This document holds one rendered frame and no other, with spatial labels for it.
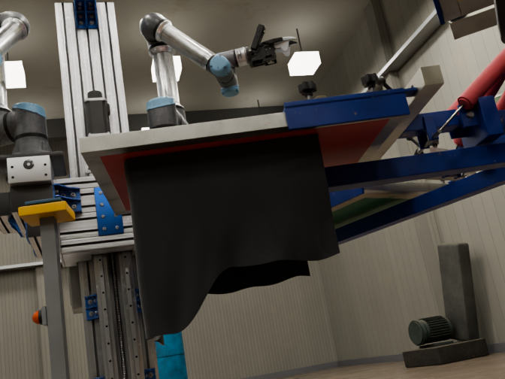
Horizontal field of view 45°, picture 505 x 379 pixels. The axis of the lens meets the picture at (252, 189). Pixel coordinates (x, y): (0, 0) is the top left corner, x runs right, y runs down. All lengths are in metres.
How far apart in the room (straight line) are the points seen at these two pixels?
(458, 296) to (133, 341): 6.67
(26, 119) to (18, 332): 10.90
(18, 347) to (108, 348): 10.86
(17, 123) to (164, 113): 0.54
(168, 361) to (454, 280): 3.86
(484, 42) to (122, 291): 6.77
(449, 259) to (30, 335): 8.27
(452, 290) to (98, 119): 6.77
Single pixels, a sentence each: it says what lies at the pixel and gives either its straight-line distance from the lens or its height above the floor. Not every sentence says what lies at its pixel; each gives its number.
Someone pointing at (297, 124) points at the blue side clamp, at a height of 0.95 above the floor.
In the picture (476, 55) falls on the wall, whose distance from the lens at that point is 8.50.
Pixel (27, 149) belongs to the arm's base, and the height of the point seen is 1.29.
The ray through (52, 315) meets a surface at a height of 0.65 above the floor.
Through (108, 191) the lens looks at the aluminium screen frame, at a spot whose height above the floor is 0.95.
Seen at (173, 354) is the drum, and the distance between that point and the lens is 7.81.
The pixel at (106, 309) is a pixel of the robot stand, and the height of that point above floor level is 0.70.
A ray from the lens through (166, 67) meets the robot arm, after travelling 2.64.
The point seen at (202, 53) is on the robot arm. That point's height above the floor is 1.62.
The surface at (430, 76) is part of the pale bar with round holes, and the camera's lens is 1.53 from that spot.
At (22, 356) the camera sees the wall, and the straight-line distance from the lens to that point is 13.07.
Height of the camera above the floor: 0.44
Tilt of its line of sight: 16 degrees up
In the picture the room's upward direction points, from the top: 10 degrees counter-clockwise
